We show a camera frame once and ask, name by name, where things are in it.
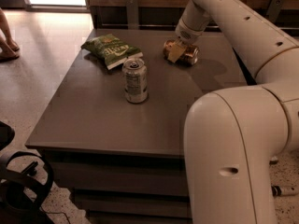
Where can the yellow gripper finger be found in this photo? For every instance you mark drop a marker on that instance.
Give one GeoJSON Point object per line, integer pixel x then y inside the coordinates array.
{"type": "Point", "coordinates": [176, 50]}

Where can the orange soda can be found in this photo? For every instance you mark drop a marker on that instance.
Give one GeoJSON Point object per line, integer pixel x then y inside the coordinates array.
{"type": "Point", "coordinates": [190, 56]}

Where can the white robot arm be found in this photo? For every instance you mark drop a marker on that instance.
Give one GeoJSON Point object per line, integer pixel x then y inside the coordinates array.
{"type": "Point", "coordinates": [231, 135]}

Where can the silver soda can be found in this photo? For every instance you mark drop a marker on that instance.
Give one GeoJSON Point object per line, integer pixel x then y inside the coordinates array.
{"type": "Point", "coordinates": [135, 80]}

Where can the green chip bag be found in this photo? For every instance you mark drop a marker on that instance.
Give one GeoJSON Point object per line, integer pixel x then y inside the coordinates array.
{"type": "Point", "coordinates": [111, 50]}

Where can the grey drawer cabinet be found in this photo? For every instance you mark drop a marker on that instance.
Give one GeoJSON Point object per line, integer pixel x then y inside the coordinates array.
{"type": "Point", "coordinates": [123, 163]}

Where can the person's legs with sandals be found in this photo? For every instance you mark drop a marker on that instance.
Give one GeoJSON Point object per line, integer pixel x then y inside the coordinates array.
{"type": "Point", "coordinates": [8, 46]}

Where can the white power strip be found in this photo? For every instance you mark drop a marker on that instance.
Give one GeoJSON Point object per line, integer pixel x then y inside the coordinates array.
{"type": "Point", "coordinates": [284, 191]}

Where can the black office chair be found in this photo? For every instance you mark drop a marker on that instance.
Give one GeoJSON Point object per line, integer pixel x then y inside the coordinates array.
{"type": "Point", "coordinates": [21, 195]}

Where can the left metal wall bracket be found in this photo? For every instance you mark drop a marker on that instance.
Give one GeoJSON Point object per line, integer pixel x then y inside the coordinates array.
{"type": "Point", "coordinates": [132, 14]}

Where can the metal wall bracket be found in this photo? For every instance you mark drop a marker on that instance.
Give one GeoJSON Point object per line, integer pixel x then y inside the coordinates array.
{"type": "Point", "coordinates": [132, 14]}
{"type": "Point", "coordinates": [274, 9]}

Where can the right metal wall bracket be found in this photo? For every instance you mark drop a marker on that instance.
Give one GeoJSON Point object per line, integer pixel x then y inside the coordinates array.
{"type": "Point", "coordinates": [274, 9]}

